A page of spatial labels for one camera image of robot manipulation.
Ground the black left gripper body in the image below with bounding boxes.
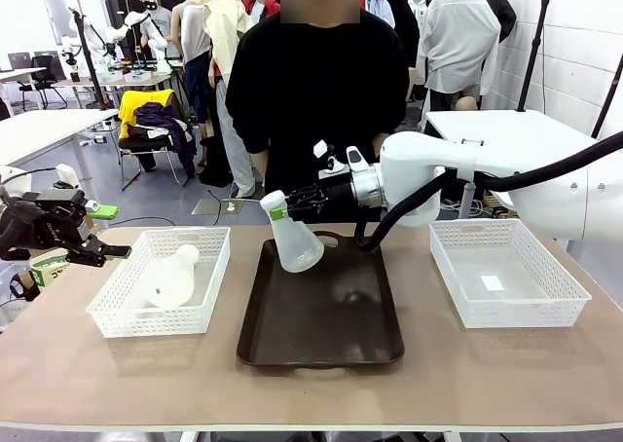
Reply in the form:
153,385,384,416
0,189,93,261

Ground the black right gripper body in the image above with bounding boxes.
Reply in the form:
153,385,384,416
318,178,355,213

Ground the translucent white conical flask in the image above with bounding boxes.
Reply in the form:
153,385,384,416
259,190,326,274
140,243,201,310

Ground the green and white carton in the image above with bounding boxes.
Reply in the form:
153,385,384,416
29,247,72,288

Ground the black metal chair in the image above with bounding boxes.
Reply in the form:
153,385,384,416
118,132,192,191

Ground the white perforated plastic basket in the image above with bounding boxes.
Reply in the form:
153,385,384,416
86,226,232,339

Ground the grey floor plate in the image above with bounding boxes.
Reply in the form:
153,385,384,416
191,197,245,217

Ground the white desk with grey leg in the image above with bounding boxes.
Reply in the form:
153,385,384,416
0,108,121,229

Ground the person in black shirt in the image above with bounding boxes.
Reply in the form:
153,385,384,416
225,0,413,224

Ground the yellow garment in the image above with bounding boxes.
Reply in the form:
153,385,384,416
118,89,175,141

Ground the dark purple garment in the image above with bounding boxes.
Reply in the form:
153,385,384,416
133,101,199,180

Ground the dark brown serving tray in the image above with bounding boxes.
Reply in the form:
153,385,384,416
236,231,406,378

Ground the long white background table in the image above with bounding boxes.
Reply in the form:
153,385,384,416
52,69,172,108

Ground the black tripod stand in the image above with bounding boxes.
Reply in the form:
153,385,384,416
68,7,112,111
516,0,555,113

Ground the black office chair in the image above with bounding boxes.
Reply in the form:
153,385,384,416
18,55,68,110

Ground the mannequin with cream shirt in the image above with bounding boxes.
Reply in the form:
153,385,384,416
202,0,257,198

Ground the mannequin with dark jacket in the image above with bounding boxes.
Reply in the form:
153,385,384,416
365,0,421,71

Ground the white square table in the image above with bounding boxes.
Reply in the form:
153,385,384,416
423,109,605,144

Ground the background person in grey shirt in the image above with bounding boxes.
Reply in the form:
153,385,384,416
139,0,172,71

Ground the mannequin with white dress shirt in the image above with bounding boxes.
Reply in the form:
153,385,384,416
417,0,502,113

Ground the white board panel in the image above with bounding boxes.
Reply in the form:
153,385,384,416
42,0,83,45

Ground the mannequin with white tank top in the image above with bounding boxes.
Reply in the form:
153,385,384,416
172,0,215,141

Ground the white basket with paper label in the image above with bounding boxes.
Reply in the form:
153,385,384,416
427,217,593,330

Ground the black hanging jacket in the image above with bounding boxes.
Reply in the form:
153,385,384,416
479,0,518,44

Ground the black slanted stand pole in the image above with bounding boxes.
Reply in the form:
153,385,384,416
590,52,623,139

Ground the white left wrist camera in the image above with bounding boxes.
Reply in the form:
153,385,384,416
54,164,79,190

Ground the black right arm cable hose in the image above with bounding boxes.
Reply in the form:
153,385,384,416
353,130,623,253

